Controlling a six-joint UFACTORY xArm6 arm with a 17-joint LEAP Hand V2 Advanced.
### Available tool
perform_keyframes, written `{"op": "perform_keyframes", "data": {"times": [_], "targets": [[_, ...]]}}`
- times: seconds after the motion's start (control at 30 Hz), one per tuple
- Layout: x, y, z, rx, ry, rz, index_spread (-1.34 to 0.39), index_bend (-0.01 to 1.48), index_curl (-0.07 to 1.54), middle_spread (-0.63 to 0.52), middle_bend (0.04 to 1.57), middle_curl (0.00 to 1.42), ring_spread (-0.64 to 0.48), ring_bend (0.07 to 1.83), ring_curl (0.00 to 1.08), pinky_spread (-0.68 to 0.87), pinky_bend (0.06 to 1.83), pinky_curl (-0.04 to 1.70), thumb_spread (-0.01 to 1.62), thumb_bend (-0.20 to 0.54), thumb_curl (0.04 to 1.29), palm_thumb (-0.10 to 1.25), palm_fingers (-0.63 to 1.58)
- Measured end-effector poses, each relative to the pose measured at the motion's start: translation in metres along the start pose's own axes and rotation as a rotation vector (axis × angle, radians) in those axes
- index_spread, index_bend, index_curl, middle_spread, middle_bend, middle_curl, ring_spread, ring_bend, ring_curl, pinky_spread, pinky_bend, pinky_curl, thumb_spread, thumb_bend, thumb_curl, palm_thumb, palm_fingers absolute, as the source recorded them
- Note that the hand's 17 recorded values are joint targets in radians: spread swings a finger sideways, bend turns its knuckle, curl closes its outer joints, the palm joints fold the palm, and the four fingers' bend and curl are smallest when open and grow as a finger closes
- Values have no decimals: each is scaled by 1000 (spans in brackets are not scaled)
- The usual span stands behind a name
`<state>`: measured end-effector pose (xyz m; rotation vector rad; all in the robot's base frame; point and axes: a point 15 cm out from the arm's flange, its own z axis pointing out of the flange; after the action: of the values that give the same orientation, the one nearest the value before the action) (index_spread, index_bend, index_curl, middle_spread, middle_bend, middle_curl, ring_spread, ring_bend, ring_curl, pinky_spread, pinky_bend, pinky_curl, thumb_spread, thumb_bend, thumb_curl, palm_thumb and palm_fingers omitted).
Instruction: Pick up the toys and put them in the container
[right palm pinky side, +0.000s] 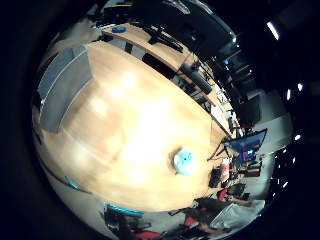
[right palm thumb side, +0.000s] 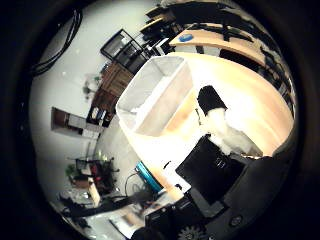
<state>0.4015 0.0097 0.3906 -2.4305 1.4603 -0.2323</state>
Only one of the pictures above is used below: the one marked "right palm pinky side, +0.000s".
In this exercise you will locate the black keyboard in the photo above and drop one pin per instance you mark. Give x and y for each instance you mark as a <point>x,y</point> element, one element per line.
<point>166,40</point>

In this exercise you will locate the black office chair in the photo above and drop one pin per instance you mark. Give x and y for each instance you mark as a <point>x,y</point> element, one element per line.
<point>215,177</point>

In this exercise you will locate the long wooden desk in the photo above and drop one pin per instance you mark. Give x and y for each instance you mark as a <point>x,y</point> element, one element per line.
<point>166,55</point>

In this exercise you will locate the person in white shirt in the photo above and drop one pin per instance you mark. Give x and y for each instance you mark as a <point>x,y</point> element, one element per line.
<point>238,213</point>

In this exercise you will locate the teal table clamp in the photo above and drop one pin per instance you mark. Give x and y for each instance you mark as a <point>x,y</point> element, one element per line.
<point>72,182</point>
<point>125,210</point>

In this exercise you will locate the light blue plush toy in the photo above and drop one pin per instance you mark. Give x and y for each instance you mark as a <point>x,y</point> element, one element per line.
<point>185,162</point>

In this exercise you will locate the grey fabric container box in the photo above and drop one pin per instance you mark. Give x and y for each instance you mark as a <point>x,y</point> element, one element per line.
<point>65,86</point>

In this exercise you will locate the blue tape roll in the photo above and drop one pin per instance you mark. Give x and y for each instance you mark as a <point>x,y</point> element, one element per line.
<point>119,29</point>

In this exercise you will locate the monitor with blue screen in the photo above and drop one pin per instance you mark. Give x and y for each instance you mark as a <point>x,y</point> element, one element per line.
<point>248,143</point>

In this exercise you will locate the black cylinder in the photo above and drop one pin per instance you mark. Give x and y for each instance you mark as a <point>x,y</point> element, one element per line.
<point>198,79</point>

